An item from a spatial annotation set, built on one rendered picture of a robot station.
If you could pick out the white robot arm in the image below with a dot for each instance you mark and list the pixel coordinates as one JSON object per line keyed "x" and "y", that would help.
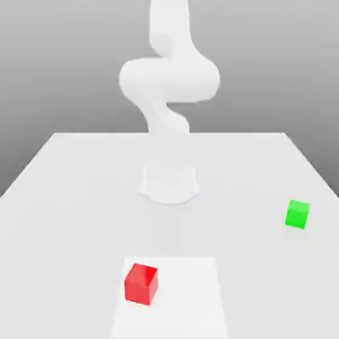
{"x": 169, "y": 79}

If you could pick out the small red cube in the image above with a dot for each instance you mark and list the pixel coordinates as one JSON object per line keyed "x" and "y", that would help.
{"x": 140, "y": 286}

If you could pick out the small green cube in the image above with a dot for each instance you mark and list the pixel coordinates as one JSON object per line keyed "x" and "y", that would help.
{"x": 297, "y": 214}

